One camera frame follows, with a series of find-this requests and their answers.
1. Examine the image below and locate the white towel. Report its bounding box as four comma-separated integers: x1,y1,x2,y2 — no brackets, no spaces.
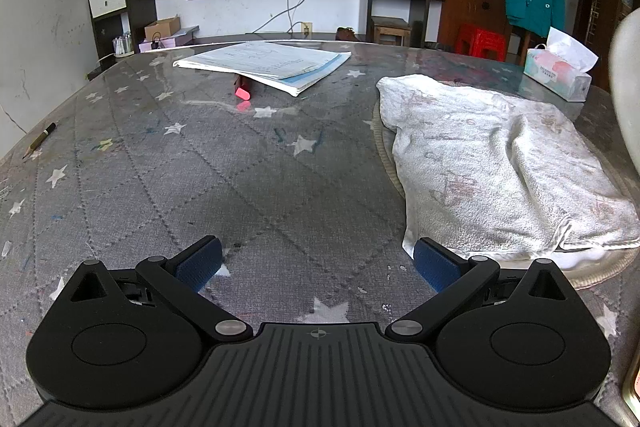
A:
376,74,640,258

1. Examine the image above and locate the red plastic stool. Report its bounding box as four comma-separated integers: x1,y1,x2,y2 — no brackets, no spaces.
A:
454,24,508,62

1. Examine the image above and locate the stack of papers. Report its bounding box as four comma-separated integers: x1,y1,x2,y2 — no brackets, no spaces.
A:
172,41,352,98

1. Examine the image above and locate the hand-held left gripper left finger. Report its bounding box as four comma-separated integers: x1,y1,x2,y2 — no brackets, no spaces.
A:
64,235,254,344

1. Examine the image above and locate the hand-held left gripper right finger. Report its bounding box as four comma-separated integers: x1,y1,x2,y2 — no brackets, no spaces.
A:
384,237,572,340

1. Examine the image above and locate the pen holder cup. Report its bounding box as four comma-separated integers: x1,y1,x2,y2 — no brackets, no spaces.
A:
112,32,136,58

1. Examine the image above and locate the pencil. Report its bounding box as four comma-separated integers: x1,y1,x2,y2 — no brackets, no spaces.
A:
21,122,57,159

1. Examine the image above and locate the white tissue pack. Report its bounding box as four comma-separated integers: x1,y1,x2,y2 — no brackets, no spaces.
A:
522,27,600,102

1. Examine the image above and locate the pink marker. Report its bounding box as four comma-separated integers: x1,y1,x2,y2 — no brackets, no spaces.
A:
232,76,257,102

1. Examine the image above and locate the brown wooden cabinet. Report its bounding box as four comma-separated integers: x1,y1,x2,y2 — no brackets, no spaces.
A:
437,0,531,52

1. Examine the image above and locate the cardboard box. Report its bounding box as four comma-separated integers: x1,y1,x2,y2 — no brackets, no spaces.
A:
144,16,182,40

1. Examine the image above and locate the small wooden stool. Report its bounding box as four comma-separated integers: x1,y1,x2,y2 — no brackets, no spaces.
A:
371,17,413,48

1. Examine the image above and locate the lilac flat box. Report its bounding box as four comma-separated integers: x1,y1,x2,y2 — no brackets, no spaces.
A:
139,27,201,52

